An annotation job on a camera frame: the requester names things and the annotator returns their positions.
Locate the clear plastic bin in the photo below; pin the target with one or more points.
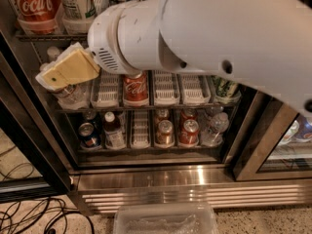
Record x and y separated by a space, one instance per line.
173 218

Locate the green can front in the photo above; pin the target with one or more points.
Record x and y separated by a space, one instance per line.
225 88

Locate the white bottom shelf tray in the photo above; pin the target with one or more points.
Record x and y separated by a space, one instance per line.
140 138

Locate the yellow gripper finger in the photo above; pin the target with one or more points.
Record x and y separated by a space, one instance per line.
76 55

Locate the glass fridge door right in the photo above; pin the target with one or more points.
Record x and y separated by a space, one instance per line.
273 141

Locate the clear water bottle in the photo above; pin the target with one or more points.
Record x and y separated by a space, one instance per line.
70 96
53 53

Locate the red Coca-Cola can top shelf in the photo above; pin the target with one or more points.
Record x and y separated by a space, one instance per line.
38 16

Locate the copper can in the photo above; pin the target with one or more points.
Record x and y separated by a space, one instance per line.
165 132
160 115

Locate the clear water bottle front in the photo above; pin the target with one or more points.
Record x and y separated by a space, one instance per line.
70 96

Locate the clear bottle bottom shelf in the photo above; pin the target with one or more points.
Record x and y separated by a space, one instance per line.
214 125

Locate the copper can front bottom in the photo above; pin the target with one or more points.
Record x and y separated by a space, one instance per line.
165 132

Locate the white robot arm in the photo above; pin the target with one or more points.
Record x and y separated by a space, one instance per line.
262 44

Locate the brown juice bottle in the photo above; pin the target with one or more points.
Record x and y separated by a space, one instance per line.
113 132

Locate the blue Pepsi can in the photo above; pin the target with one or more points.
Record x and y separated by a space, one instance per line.
89 135

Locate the red can rear bottom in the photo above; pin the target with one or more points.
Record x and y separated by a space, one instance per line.
186 114

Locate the red Coke can front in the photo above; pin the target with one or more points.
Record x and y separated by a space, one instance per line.
135 87

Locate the copper can rear bottom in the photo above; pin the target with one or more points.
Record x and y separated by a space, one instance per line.
160 115

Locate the dark can rear bottom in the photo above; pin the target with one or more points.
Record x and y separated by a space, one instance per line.
93 117

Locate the clear water bottle rear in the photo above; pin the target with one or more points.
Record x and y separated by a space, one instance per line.
53 53

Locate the red can front bottom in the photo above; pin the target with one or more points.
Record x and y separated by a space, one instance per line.
189 131

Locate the white green 7up can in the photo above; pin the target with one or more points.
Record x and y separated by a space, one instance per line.
79 9

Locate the stainless steel fridge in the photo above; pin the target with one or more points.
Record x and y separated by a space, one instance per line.
103 180

